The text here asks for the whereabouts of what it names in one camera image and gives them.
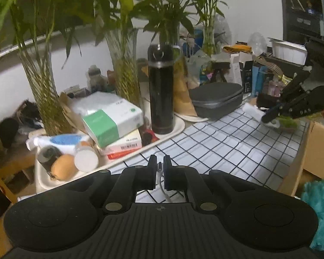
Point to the cardboard box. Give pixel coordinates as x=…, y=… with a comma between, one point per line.
x=308, y=165

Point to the tan egg-shaped pouch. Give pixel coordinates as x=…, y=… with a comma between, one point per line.
x=63, y=168

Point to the white plastic tray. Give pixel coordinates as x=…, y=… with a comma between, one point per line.
x=43, y=181

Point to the white cylindrical container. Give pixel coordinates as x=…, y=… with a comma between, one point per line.
x=85, y=158

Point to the dark grey zip case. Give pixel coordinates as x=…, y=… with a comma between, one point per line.
x=217, y=99

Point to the black round brush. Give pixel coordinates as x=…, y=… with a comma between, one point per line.
x=8, y=130

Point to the black thermos bottle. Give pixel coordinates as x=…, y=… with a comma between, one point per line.
x=161, y=60

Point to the teal mesh bath pouf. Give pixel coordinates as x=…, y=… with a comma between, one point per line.
x=313, y=195

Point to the left bamboo plant vase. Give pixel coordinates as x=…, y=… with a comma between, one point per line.
x=33, y=23

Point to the white black grid tablecloth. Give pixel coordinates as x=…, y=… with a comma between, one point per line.
x=236, y=144

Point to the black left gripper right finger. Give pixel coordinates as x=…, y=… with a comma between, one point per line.
x=190, y=181

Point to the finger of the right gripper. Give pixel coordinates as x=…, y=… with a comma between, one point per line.
x=272, y=113

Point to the red white flat box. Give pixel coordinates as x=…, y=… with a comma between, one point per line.
x=122, y=147

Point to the white blue spray bottle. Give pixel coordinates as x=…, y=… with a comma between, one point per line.
x=66, y=143

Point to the middle bamboo plant vase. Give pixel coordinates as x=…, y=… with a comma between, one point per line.
x=114, y=23

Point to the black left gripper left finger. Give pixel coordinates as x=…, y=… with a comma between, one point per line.
x=129, y=182

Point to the green white tissue box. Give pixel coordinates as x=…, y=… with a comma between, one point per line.
x=113, y=122

